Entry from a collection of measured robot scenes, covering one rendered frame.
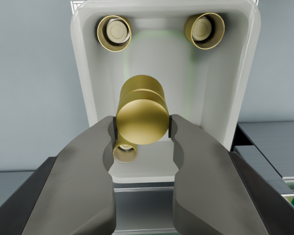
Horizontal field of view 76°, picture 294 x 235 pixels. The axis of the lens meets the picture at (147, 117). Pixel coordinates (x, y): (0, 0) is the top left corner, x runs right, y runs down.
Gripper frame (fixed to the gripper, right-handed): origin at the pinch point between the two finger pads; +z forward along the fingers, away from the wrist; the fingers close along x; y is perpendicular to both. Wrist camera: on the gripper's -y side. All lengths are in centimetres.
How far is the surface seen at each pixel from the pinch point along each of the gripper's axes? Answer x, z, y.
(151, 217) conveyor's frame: 1.0, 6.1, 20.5
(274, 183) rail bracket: 13.9, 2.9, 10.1
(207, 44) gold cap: 7.5, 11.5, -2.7
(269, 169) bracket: 15.2, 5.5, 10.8
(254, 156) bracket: 14.6, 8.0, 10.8
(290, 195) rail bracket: 14.7, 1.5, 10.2
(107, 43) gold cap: -3.9, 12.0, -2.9
